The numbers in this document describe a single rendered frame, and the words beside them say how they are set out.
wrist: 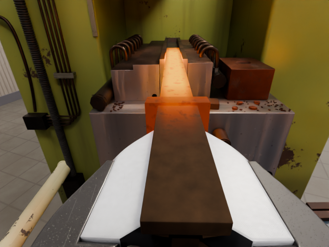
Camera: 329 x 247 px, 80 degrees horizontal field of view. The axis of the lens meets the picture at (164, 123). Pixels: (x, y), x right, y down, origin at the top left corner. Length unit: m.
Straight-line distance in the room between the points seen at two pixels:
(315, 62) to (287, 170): 0.36
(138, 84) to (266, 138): 0.27
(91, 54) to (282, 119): 0.46
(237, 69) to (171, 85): 0.24
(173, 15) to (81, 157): 0.63
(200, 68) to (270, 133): 0.18
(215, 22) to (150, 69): 0.53
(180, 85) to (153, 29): 0.69
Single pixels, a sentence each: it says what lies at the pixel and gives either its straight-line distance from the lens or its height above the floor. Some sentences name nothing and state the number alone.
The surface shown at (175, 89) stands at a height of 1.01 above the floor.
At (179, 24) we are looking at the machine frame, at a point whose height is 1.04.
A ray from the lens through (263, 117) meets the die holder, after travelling 0.41.
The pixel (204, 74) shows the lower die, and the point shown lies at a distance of 0.41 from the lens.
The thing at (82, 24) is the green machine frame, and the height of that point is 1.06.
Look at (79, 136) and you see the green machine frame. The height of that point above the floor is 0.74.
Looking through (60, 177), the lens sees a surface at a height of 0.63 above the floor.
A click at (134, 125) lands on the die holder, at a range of 0.38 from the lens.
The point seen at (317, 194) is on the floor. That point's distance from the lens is 1.75.
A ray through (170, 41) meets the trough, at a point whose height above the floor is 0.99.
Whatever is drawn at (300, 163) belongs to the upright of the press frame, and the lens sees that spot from 0.81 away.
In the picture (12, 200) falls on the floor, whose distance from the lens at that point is 1.75.
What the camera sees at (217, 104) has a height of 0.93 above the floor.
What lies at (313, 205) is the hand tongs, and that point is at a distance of 0.60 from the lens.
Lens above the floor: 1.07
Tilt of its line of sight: 29 degrees down
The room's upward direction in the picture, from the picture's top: 1 degrees counter-clockwise
